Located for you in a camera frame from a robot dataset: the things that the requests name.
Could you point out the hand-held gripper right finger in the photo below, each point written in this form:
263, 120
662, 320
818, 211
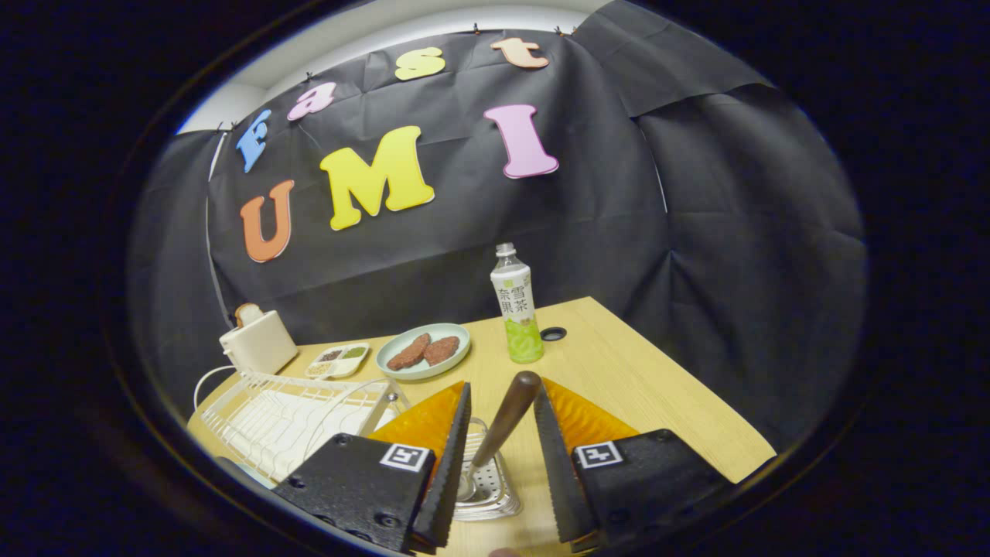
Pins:
553, 472

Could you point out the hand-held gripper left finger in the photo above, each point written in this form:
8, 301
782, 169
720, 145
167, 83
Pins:
452, 472

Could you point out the small pale green dish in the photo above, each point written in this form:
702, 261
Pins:
402, 372

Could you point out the brown meat patty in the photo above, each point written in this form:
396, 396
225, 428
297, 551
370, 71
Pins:
442, 350
410, 352

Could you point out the white divided bean tray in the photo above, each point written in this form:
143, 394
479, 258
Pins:
344, 367

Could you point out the green tea bottle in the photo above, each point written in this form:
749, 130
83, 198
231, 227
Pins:
518, 309

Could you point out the white toaster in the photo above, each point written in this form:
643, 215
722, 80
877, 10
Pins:
259, 348

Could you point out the brown bread slice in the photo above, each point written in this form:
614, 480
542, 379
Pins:
247, 313

